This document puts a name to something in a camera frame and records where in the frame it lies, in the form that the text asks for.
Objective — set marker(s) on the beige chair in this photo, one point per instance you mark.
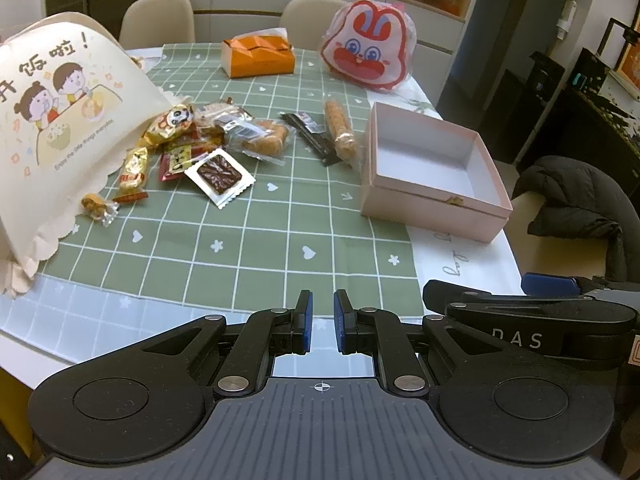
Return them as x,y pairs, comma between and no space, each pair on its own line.
306,21
153,23

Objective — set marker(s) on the small wrapped candy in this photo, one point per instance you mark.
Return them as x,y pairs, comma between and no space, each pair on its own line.
99,209

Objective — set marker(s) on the beige chair left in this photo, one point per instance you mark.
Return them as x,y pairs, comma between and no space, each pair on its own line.
153,23

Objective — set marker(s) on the chocolate square snack packet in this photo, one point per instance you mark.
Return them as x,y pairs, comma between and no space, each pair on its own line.
220,177

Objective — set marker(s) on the cream cartoon tote bag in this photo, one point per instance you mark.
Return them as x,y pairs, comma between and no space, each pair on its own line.
72,103

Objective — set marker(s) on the green checkered tablecloth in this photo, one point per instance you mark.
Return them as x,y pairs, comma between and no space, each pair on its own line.
175,256

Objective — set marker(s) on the black fish tank stand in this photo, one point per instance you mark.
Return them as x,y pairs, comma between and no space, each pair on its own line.
582,124

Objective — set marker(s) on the beige chair right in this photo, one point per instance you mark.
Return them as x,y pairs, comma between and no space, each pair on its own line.
306,21

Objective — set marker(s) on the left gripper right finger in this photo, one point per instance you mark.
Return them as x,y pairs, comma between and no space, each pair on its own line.
390,343

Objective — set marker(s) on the dark red snack packet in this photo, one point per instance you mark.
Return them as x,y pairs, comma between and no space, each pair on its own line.
183,153

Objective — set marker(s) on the beige armchair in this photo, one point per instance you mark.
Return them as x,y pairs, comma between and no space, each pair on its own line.
551,255

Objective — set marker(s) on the panda yellow snack packet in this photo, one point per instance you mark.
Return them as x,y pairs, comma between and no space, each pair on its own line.
177,121

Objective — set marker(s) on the black jacket on chair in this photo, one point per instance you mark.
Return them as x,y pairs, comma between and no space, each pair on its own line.
581,202

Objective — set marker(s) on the round bread clear packet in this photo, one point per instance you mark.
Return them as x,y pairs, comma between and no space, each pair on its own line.
265,139

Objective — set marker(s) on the orange tissue box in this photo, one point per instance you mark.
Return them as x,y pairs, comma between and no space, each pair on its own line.
265,52

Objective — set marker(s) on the red rabbit plush bag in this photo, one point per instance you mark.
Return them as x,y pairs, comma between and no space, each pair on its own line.
370,43

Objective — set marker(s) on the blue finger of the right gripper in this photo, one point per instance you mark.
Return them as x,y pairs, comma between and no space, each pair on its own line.
536,284

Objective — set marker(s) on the pink open gift box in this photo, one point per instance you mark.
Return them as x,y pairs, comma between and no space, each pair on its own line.
435,175

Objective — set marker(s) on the black snack stick packet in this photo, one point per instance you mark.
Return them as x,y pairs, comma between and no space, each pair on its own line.
314,135

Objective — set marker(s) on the gold red candy packet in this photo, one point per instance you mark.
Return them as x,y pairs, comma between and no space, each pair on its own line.
132,177

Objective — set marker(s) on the long biscuit roll packet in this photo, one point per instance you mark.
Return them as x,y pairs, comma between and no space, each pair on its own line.
343,138

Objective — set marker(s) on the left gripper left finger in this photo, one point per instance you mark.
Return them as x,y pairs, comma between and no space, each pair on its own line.
266,335

